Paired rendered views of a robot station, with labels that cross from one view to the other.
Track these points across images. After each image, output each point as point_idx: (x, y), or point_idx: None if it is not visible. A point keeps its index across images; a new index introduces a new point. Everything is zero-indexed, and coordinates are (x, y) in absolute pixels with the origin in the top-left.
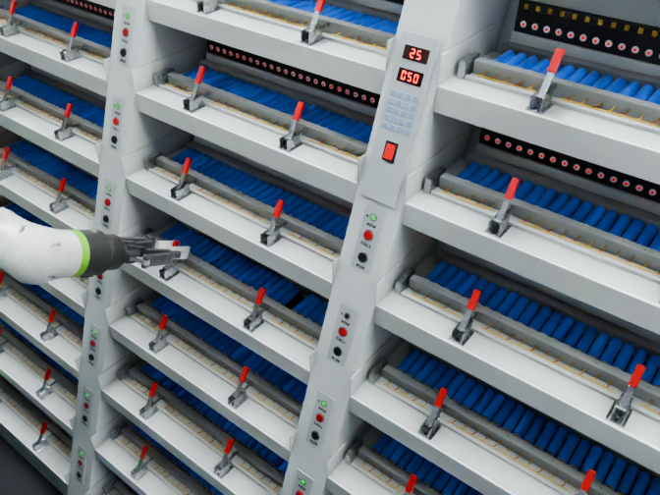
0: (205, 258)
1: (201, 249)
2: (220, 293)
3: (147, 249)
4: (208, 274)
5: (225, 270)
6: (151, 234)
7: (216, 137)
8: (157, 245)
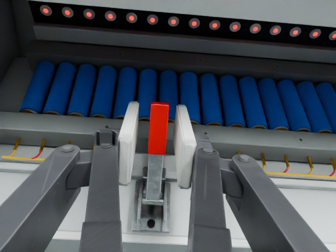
0: (200, 117)
1: (170, 100)
2: (327, 185)
3: (221, 224)
4: (251, 152)
5: (278, 124)
6: (0, 116)
7: None
8: (130, 151)
